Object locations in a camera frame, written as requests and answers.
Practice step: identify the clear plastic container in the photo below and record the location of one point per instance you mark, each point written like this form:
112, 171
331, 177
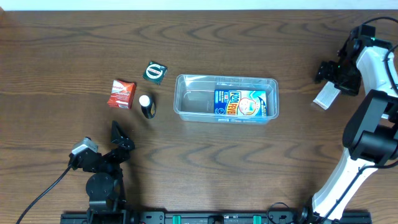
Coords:
194, 97

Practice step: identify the dark green round-logo packet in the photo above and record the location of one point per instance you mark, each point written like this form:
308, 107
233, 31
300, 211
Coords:
155, 72

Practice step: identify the white green medicine box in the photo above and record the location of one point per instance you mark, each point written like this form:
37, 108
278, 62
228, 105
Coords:
327, 95

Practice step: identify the red orange packet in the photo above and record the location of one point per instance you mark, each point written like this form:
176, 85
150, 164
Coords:
122, 94

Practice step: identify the blue Kool Fever box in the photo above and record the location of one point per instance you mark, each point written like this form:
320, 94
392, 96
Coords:
240, 102

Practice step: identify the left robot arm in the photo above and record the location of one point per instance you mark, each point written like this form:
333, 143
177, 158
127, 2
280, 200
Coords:
105, 187

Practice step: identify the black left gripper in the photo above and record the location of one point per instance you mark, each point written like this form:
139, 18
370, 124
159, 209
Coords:
113, 154

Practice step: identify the small black bottle white cap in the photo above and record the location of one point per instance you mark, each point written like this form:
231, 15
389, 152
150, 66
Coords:
147, 106

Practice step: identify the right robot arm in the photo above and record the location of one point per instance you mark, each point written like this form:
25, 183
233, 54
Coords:
370, 137

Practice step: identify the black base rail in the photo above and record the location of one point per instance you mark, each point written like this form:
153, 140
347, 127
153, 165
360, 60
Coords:
282, 217

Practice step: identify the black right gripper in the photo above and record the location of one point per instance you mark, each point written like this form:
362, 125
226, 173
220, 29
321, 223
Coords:
330, 72

